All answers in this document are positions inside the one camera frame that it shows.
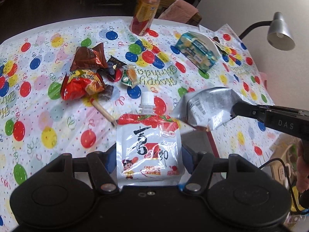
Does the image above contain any silver foil snack bag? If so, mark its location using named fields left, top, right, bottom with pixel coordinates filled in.
left=170, top=87, right=255, bottom=131

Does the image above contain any small brown cake packet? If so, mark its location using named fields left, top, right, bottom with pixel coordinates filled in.
left=97, top=85, right=114, bottom=101

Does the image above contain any red orange chips bag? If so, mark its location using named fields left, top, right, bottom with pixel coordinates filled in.
left=60, top=69, right=106, bottom=101

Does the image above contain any brown foil snack bag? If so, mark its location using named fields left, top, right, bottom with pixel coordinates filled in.
left=70, top=43, right=107, bottom=71

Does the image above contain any person's right hand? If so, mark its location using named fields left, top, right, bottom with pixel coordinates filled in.
left=296, top=141, right=309, bottom=193

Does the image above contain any orange juice bottle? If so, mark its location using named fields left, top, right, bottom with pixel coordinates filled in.
left=130, top=0, right=160, bottom=36

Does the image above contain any wooden chair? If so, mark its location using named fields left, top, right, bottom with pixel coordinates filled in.
left=159, top=0, right=203, bottom=26

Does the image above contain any black cable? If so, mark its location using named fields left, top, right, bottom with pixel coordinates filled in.
left=258, top=158, right=309, bottom=215

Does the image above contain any cream sausage stick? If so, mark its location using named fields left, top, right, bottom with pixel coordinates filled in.
left=90, top=97, right=117, bottom=126

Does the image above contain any pink cloth on chair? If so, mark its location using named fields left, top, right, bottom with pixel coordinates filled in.
left=158, top=0, right=200, bottom=24

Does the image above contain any white strawberry jelly pouch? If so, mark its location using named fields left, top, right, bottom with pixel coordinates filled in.
left=116, top=92, right=185, bottom=188

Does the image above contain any white plate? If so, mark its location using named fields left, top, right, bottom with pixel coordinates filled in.
left=190, top=32, right=221, bottom=58

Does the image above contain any blue tissue pack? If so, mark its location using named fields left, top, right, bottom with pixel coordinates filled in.
left=175, top=32, right=219, bottom=72

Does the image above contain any black purple snack packet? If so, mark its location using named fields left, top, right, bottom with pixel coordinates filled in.
left=97, top=56, right=126, bottom=82

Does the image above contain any silver desk lamp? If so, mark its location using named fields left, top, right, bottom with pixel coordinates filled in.
left=238, top=12, right=295, bottom=51

